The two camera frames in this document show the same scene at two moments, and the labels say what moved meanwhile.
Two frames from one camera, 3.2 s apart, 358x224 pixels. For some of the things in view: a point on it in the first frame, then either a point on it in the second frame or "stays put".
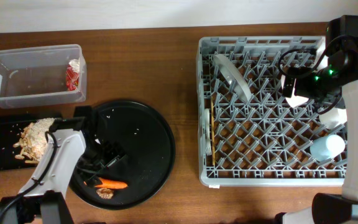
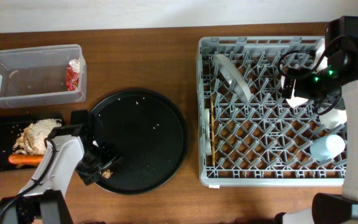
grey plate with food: (234, 78) stays put
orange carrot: (107, 184) to (25, 158)
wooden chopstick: (213, 130) stays put
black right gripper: (302, 73) stays put
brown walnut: (105, 193) to (106, 174)
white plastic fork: (208, 147) stays put
